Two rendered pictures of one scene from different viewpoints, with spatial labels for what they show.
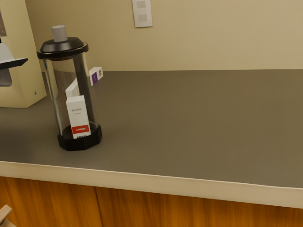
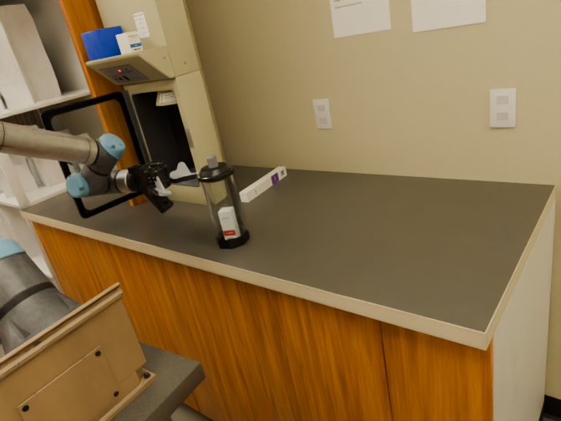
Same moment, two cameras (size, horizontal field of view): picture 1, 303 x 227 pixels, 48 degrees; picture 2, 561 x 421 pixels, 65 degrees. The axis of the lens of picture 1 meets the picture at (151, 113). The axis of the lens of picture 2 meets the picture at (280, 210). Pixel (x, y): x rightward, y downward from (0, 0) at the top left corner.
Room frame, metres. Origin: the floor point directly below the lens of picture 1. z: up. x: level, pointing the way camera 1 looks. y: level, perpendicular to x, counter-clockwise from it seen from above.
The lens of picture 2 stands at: (-0.32, -0.43, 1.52)
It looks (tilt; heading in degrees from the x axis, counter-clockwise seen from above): 23 degrees down; 22
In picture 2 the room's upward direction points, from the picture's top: 12 degrees counter-clockwise
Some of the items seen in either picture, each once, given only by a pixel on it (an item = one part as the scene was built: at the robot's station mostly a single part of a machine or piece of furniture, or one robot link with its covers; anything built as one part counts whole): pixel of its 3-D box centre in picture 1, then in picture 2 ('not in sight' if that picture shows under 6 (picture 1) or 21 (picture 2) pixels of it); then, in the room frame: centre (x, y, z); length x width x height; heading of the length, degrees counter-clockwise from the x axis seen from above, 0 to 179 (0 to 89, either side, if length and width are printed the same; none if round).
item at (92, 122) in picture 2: not in sight; (102, 154); (0.97, 0.75, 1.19); 0.30 x 0.01 x 0.40; 154
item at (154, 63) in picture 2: not in sight; (128, 69); (1.01, 0.55, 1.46); 0.32 x 0.11 x 0.10; 70
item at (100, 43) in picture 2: not in sight; (104, 43); (1.04, 0.64, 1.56); 0.10 x 0.10 x 0.09; 70
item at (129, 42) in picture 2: not in sight; (129, 43); (1.00, 0.51, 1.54); 0.05 x 0.05 x 0.06; 78
